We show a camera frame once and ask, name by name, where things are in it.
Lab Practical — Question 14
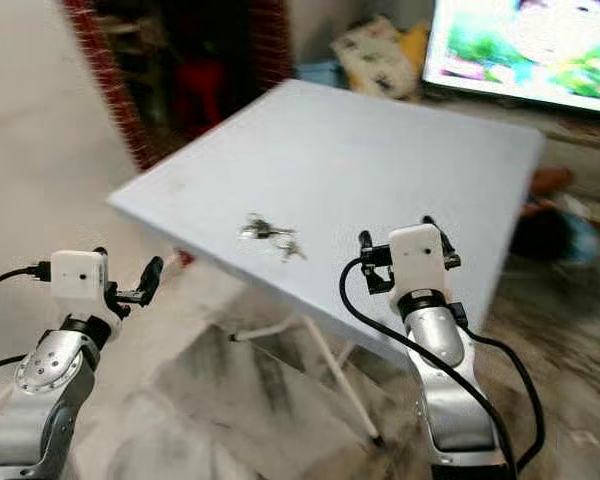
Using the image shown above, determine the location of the white folding table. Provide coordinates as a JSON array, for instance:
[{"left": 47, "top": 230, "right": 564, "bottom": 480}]
[{"left": 107, "top": 78, "right": 547, "bottom": 447}]

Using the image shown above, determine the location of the silver key bunch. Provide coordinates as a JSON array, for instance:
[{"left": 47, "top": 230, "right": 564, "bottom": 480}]
[{"left": 239, "top": 213, "right": 309, "bottom": 264}]

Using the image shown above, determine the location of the dark and blue floor object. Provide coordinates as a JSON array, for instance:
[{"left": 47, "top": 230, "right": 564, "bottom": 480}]
[{"left": 510, "top": 165, "right": 600, "bottom": 267}]

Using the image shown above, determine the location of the red brick pillar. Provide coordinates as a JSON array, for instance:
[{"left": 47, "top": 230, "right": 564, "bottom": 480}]
[
  {"left": 247, "top": 0, "right": 294, "bottom": 93},
  {"left": 62, "top": 0, "right": 157, "bottom": 172}
]

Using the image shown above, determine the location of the patterned cream cushion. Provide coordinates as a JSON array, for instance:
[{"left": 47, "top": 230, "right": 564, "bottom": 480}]
[{"left": 330, "top": 15, "right": 419, "bottom": 101}]

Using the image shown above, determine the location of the blue plastic box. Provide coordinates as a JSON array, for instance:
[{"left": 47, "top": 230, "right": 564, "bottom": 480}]
[{"left": 295, "top": 60, "right": 342, "bottom": 90}]

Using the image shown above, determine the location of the red plastic stool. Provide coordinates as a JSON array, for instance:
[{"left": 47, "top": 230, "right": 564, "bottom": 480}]
[{"left": 174, "top": 58, "right": 228, "bottom": 137}]

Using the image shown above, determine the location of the television screen with cartoon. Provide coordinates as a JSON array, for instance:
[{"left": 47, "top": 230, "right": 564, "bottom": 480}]
[{"left": 423, "top": 0, "right": 600, "bottom": 118}]

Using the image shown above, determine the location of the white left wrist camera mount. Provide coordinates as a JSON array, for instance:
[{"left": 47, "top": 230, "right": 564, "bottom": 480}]
[{"left": 49, "top": 250, "right": 110, "bottom": 321}]

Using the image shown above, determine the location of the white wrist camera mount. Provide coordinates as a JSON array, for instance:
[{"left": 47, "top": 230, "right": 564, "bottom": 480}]
[
  {"left": 387, "top": 224, "right": 450, "bottom": 294},
  {"left": 49, "top": 250, "right": 110, "bottom": 321}
]

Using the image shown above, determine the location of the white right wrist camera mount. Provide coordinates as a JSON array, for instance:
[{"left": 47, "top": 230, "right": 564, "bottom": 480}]
[{"left": 387, "top": 224, "right": 450, "bottom": 294}]

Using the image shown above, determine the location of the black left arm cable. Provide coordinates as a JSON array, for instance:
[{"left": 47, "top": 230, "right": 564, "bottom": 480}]
[
  {"left": 0, "top": 353, "right": 31, "bottom": 379},
  {"left": 0, "top": 263, "right": 52, "bottom": 298}
]

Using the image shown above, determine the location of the white table leg frame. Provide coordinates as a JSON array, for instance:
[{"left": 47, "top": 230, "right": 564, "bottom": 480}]
[{"left": 230, "top": 313, "right": 383, "bottom": 447}]

